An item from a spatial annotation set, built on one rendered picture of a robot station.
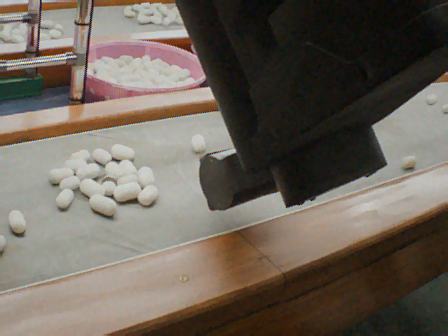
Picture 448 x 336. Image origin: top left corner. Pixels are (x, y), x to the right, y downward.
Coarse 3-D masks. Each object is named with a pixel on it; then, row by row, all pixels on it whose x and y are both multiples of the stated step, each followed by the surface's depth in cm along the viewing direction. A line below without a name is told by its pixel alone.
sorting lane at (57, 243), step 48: (48, 144) 85; (96, 144) 87; (144, 144) 90; (384, 144) 105; (432, 144) 110; (0, 192) 72; (48, 192) 74; (192, 192) 80; (336, 192) 87; (48, 240) 66; (96, 240) 67; (144, 240) 69; (192, 240) 71; (0, 288) 57
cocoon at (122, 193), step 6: (120, 186) 74; (126, 186) 75; (132, 186) 75; (138, 186) 76; (114, 192) 74; (120, 192) 74; (126, 192) 74; (132, 192) 75; (138, 192) 75; (120, 198) 74; (126, 198) 74; (132, 198) 75
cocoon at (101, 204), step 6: (96, 198) 71; (102, 198) 71; (108, 198) 72; (90, 204) 72; (96, 204) 71; (102, 204) 71; (108, 204) 71; (114, 204) 71; (96, 210) 72; (102, 210) 71; (108, 210) 71; (114, 210) 71
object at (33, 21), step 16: (32, 0) 103; (0, 16) 102; (16, 16) 103; (32, 16) 105; (32, 32) 106; (32, 48) 108; (0, 80) 108; (16, 80) 109; (32, 80) 111; (0, 96) 109; (16, 96) 111
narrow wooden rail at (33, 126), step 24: (144, 96) 99; (168, 96) 101; (192, 96) 102; (0, 120) 84; (24, 120) 85; (48, 120) 86; (72, 120) 87; (96, 120) 90; (120, 120) 93; (144, 120) 96; (0, 144) 81
